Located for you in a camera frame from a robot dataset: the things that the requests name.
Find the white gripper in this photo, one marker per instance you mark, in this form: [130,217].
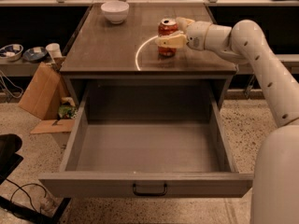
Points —
[196,34]

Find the red coke can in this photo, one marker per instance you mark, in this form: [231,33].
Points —
[167,26]

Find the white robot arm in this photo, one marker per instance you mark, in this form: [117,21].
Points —
[275,190]

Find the open grey top drawer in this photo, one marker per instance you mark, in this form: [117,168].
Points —
[148,135]

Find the white ceramic bowl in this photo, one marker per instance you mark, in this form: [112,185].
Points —
[115,11]

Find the low grey shelf right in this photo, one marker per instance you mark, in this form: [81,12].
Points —
[291,61]

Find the low grey shelf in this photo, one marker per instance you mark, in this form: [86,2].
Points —
[21,68]
[291,61]

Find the white paper cup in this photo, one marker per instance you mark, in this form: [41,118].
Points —
[54,50]

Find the green snack bag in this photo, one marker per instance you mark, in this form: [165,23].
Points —
[67,112]

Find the dark blue bowl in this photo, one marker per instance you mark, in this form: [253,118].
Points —
[35,54]

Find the brown cardboard box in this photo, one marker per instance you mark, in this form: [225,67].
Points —
[42,99]

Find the low grey shelf left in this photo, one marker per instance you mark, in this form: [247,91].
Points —
[21,68]

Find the blue patterned bowl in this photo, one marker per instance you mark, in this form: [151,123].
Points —
[11,53]

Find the black drawer handle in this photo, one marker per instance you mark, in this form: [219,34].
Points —
[149,191]

